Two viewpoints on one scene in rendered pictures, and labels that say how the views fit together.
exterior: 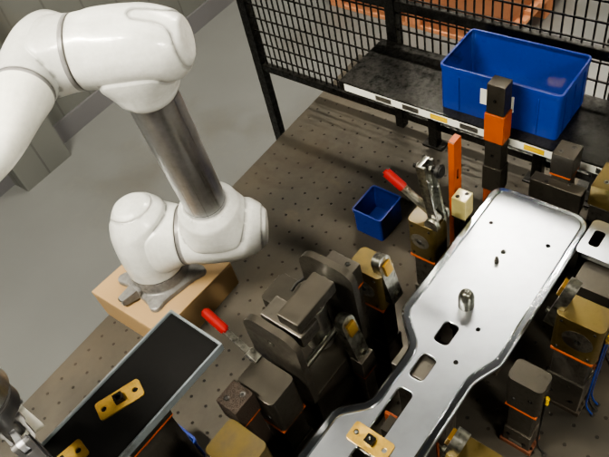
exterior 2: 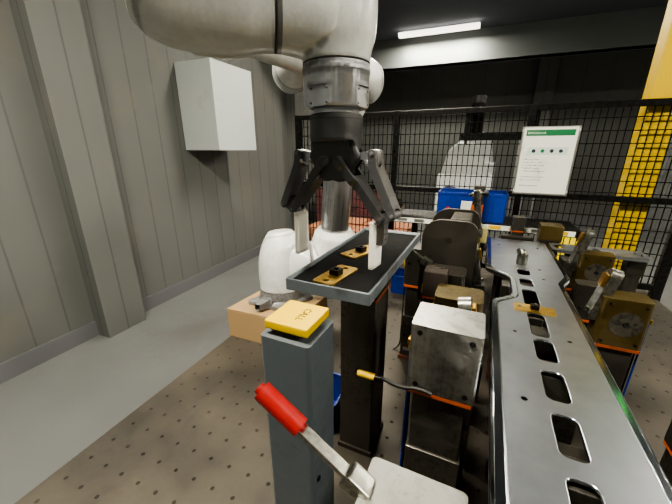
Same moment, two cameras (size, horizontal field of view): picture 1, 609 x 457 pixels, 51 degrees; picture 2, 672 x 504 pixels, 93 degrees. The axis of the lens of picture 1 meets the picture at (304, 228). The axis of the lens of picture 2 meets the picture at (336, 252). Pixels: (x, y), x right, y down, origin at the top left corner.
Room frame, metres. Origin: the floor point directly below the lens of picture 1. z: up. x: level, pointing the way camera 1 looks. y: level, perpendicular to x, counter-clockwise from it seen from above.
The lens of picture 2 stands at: (0.07, 0.69, 1.36)
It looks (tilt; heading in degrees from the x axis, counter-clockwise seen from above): 18 degrees down; 334
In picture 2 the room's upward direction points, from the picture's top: straight up
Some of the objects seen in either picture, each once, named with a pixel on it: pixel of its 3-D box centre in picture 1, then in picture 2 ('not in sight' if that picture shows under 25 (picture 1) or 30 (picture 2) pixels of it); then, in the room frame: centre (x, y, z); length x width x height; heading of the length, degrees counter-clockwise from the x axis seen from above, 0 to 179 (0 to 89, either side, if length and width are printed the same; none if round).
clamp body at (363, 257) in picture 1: (373, 309); not in sight; (0.81, -0.10, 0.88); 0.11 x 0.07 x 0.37; 40
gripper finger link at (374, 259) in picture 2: not in sight; (375, 244); (0.45, 0.45, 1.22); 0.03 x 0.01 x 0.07; 122
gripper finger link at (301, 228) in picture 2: (25, 422); (301, 231); (0.56, 0.52, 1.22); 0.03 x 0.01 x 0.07; 122
